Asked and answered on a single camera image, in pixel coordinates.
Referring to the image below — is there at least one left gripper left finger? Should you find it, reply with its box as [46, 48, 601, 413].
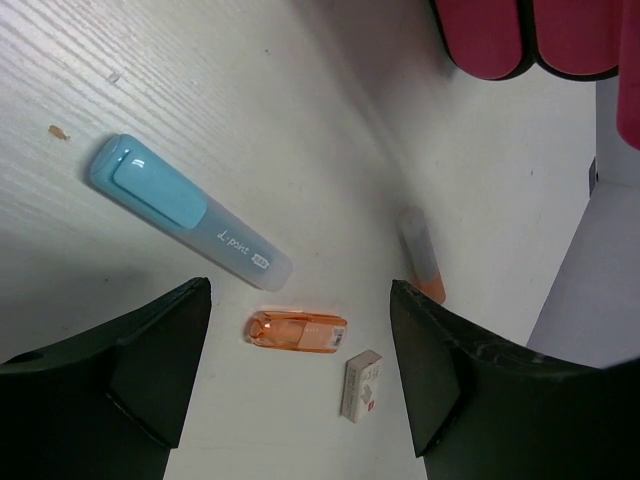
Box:
[1, 277, 212, 479]

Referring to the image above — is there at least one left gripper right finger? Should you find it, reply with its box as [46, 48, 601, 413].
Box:
[390, 280, 639, 479]

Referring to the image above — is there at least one white eraser box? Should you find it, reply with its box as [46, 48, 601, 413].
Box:
[340, 350, 382, 423]

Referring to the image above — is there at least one black pink drawer cabinet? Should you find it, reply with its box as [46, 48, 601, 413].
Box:
[430, 0, 639, 148]

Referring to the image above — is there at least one orange highlighter pen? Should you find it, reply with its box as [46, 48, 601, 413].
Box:
[398, 207, 446, 304]

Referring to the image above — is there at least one light blue highlighter pen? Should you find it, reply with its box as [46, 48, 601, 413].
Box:
[89, 134, 293, 292]

